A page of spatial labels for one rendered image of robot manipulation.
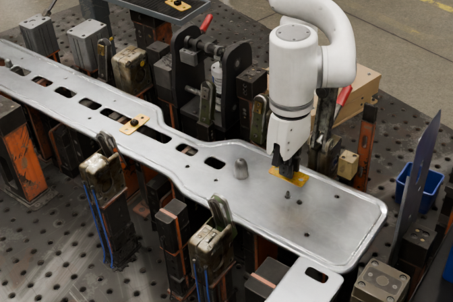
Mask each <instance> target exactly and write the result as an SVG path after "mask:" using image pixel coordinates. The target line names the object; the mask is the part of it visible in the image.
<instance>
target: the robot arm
mask: <svg viewBox="0 0 453 302"><path fill-rule="evenodd" d="M266 1H268V2H269V4H270V7H271V8H272V9H273V10H274V11H275V12H276V13H279V14H280V15H283V16H282V17H281V19H280V26H278V27H276V28H275V29H273V31H271V33H270V42H269V105H270V108H271V110H272V114H271V116H270V120H269V124H268V135H267V146H266V150H267V154H269V155H271V154H272V153H273V151H274V155H273V159H272V166H275V167H279V174H280V175H282V176H284V177H286V178H289V179H292V178H293V170H294V172H296V173H297V172H299V163H300V158H299V157H298V156H300V155H301V148H302V145H303V144H304V143H305V142H306V141H307V139H308V137H309V135H310V129H311V110H312V108H313V104H314V96H316V95H317V94H316V93H315V90H316V89H317V88H343V87H347V86H350V85H351V84H352V83H353V82H354V80H355V77H356V75H357V56H356V47H355V37H354V34H353V29H352V26H351V23H350V22H349V19H348V18H347V16H346V15H345V13H344V12H343V10H341V8H340V7H339V6H338V5H337V4H335V2H333V1H332V0H266ZM318 28H319V29H320V30H321V31H322V32H323V33H324V34H325V35H326V36H327V38H328V40H329V42H330V45H329V46H318Z"/></svg>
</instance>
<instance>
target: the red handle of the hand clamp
mask: <svg viewBox="0 0 453 302"><path fill-rule="evenodd" d="M352 89H353V88H352V87H351V85H350V86H347V87H343V88H342V90H341V91H340V94H339V95H338V98H337V101H336V108H335V112H334V120H333V124H334V122H335V120H336V118H337V116H338V114H339V112H340V110H341V108H343V106H344V105H345V103H346V101H347V99H348V97H349V95H350V93H351V91H352ZM333 124H332V126H333ZM323 140H324V133H323V132H321V133H320V135H319V136H318V138H316V140H315V141H316V142H317V143H318V144H319V145H322V144H323Z"/></svg>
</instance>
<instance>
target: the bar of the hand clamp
mask: <svg viewBox="0 0 453 302"><path fill-rule="evenodd" d="M338 89H339V88H317V89H316V90H315V93H316V94H317V96H318V103H317V108H316V113H315V121H314V126H313V135H312V140H311V147H312V148H314V147H315V146H316V145H317V144H318V143H317V142H316V141H315V140H316V138H318V136H319V134H320V131H321V132H323V133H324V140H323V144H322V152H325V145H326V142H327V141H328V140H329V139H330V136H331V132H332V124H333V120H334V112H335V108H336V101H337V96H338Z"/></svg>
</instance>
